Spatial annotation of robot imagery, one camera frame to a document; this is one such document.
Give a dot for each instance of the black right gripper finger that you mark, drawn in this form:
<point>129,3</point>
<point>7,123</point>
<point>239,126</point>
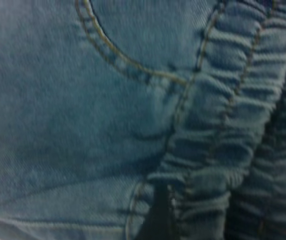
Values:
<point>159,215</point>

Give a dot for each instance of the blue denim printed pants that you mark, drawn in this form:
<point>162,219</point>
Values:
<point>82,112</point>

